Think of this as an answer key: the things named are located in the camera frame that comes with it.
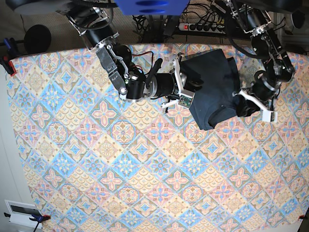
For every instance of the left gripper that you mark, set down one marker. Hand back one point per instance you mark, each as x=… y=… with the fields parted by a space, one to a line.
x=264 y=88

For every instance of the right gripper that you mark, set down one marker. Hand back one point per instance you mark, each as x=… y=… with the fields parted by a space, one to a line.
x=165 y=85

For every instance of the dark navy t-shirt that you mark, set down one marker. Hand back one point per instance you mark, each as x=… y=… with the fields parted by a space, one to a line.
x=214 y=103

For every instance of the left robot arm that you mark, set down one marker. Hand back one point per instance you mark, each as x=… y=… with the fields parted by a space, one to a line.
x=278 y=69

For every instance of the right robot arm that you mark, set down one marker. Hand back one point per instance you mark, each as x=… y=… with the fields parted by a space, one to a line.
x=93 y=21

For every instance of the white power strip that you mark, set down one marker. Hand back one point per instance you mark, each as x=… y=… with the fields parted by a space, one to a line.
x=211 y=28

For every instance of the patterned colourful tablecloth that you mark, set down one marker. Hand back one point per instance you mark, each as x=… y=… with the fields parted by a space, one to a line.
x=94 y=163

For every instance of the black round stool base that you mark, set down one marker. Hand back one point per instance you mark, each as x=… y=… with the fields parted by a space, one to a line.
x=37 y=39

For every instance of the blue clamp upper left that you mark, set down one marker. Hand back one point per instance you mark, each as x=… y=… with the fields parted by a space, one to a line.
x=9 y=43

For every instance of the blue clamp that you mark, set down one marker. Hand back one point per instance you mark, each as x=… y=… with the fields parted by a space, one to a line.
x=36 y=218
x=9 y=43

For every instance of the red black clamp upper left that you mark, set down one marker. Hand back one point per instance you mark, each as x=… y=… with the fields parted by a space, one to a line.
x=7 y=65

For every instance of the blue clamp lower left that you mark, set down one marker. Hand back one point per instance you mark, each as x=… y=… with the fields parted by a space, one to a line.
x=36 y=218

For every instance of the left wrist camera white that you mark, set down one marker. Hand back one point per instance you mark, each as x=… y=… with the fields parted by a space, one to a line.
x=266 y=107

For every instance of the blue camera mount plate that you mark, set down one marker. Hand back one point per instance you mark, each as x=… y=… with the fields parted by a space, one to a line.
x=152 y=7

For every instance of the white wall outlet box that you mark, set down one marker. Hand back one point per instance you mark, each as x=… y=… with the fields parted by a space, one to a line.
x=21 y=213

